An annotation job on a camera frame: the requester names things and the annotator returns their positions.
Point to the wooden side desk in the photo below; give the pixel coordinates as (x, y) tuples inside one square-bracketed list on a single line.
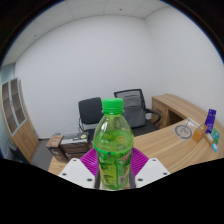
[(166, 106)]

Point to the dark armchair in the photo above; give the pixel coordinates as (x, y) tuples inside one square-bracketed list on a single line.
[(9, 150)]

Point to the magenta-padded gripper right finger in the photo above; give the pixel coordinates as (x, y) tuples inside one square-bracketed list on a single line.
[(151, 170)]

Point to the black mesh office chair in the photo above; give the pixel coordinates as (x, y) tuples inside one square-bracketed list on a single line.
[(136, 108)]

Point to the small tan box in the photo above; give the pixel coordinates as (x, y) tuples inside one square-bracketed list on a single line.
[(208, 139)]

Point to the small blue packet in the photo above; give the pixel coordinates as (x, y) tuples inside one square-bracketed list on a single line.
[(215, 147)]

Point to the clear sheet with round print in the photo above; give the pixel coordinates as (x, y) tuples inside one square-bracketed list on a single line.
[(183, 130)]

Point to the purple standing card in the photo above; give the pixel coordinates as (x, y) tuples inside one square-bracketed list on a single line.
[(210, 120)]

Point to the tall brown cardboard box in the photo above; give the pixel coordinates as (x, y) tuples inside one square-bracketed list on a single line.
[(54, 145)]

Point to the wooden shelf cabinet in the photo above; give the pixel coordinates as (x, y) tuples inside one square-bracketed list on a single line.
[(23, 136)]

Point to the dark fabric office chair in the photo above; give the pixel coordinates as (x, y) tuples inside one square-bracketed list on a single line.
[(90, 111)]

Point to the green drink bottle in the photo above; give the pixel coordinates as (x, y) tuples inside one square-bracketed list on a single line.
[(113, 146)]

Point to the small orange box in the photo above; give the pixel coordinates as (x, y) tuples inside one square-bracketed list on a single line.
[(199, 133)]

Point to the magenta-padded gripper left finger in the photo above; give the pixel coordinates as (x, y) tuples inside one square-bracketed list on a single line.
[(76, 171)]

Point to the small green packet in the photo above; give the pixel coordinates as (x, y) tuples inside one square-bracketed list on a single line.
[(216, 136)]

